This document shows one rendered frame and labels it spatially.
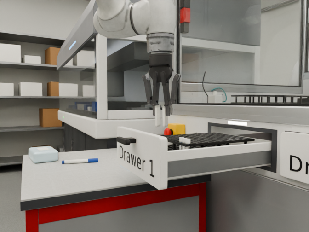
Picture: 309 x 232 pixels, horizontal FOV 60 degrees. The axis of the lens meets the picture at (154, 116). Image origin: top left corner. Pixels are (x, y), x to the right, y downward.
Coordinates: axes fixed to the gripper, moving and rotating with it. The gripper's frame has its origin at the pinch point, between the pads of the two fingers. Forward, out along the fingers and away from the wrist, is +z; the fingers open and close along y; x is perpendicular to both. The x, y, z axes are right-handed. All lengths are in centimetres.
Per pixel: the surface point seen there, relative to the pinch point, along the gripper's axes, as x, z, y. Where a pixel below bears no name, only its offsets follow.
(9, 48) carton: 185, -65, -307
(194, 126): 17.4, 5.8, 6.4
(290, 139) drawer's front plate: -11.2, 3.0, 38.0
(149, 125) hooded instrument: 59, 13, -33
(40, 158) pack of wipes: -6, 18, -49
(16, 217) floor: 70, 102, -168
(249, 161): -11.6, 9.4, 28.8
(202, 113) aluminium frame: 14.2, 0.1, 10.2
